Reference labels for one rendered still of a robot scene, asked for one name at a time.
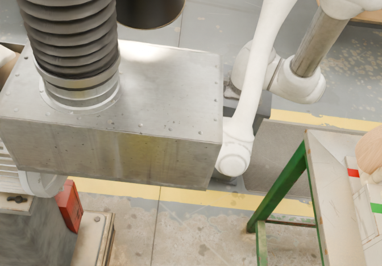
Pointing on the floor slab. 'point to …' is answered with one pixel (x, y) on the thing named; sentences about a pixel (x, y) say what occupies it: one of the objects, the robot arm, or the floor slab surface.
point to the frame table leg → (279, 187)
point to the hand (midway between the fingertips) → (126, 121)
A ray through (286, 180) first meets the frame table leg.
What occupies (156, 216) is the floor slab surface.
